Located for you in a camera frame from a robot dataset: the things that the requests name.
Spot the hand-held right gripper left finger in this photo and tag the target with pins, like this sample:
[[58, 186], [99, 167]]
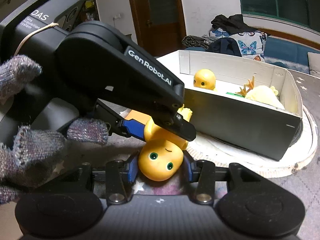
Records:
[[132, 171]]

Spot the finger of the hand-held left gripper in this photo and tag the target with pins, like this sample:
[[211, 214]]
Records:
[[155, 92], [135, 130]]

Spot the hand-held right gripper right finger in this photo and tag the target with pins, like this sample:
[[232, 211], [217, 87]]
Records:
[[190, 172]]

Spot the large yellow duck toy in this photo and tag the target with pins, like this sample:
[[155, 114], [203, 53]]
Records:
[[160, 160]]

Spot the small yellow duck toy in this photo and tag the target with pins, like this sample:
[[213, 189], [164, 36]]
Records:
[[205, 77]]

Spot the grey cardboard box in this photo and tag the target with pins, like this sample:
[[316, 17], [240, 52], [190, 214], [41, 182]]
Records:
[[237, 120]]

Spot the green snack packet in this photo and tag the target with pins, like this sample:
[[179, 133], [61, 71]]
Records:
[[232, 93]]

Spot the pale yellow plush chick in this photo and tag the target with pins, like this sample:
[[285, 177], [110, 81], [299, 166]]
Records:
[[262, 95]]

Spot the dark shelf with items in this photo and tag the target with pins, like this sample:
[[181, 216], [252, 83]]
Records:
[[91, 7]]

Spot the person's left hand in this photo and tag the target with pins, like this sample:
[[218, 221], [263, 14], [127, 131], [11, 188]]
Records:
[[32, 155]]

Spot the beige rubber band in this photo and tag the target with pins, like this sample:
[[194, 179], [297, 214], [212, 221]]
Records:
[[51, 25]]

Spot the white round board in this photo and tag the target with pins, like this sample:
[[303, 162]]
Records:
[[250, 165]]

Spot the striped cloth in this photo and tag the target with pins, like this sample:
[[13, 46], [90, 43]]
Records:
[[195, 41]]

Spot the brown wooden door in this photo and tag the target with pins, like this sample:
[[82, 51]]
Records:
[[162, 10]]

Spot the dark blue garment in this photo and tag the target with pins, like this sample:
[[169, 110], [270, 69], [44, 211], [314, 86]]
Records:
[[225, 46]]

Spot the black clothes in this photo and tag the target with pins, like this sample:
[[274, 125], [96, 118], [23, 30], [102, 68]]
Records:
[[232, 22]]

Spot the butterfly print pillow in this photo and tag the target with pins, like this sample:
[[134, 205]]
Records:
[[250, 45]]

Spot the grey star tablecloth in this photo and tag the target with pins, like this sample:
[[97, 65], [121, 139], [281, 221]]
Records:
[[300, 200]]

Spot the grey pillow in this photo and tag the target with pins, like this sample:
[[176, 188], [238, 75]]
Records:
[[314, 62]]

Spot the white wall outlet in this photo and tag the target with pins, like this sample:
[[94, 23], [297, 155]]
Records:
[[117, 17]]

